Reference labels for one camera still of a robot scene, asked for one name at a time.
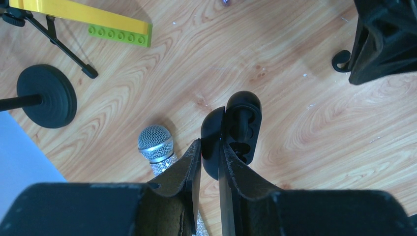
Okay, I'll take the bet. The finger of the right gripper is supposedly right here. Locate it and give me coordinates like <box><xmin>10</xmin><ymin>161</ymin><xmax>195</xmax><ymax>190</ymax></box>
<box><xmin>348</xmin><ymin>0</ymin><xmax>417</xmax><ymax>85</ymax></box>

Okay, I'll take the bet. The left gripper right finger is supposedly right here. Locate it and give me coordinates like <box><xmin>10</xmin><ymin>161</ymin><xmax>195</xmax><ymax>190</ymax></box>
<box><xmin>219</xmin><ymin>145</ymin><xmax>414</xmax><ymax>236</ymax></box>

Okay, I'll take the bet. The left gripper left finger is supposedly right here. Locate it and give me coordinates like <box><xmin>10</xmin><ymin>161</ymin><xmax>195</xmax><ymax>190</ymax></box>
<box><xmin>0</xmin><ymin>139</ymin><xmax>201</xmax><ymax>236</ymax></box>

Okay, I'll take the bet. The black earbud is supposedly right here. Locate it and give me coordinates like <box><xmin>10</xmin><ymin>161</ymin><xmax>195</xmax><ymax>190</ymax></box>
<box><xmin>331</xmin><ymin>50</ymin><xmax>351</xmax><ymax>73</ymax></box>

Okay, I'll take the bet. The black earbud charging case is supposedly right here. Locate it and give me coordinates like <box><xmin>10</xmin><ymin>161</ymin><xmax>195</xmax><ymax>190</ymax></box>
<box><xmin>201</xmin><ymin>91</ymin><xmax>262</xmax><ymax>180</ymax></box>

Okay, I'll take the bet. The silver glitter microphone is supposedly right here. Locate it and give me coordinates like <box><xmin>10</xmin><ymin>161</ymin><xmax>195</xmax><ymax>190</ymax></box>
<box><xmin>138</xmin><ymin>125</ymin><xmax>209</xmax><ymax>236</ymax></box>

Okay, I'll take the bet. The black round-base mic stand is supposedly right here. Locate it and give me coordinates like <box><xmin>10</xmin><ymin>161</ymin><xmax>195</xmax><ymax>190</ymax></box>
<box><xmin>0</xmin><ymin>64</ymin><xmax>77</xmax><ymax>129</ymax></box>

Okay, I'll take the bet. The yellow green toy block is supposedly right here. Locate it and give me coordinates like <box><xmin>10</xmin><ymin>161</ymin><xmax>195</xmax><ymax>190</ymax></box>
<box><xmin>8</xmin><ymin>0</ymin><xmax>152</xmax><ymax>48</ymax></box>

